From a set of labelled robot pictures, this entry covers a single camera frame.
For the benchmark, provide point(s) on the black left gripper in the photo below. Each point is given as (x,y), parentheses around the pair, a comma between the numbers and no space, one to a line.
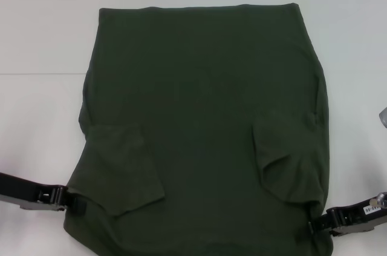
(18,187)

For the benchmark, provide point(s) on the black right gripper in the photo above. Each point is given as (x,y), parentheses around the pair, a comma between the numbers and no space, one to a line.
(359,218)

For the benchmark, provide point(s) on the dark green t-shirt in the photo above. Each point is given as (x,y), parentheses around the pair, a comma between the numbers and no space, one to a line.
(205,101)

